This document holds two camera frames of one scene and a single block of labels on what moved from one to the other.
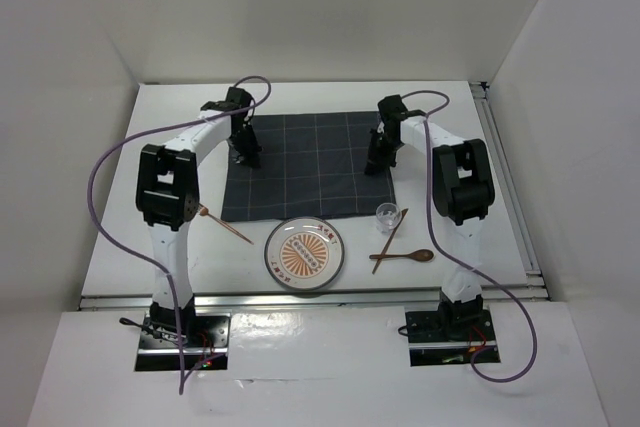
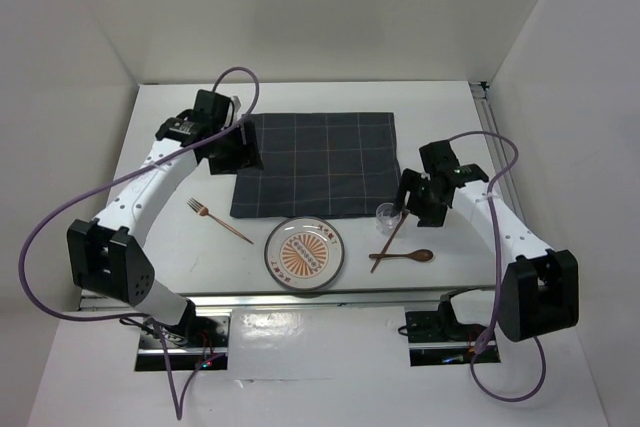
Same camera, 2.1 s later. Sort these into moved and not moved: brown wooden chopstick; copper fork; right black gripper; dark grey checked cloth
Moved: right black gripper
Not moved: brown wooden chopstick; dark grey checked cloth; copper fork
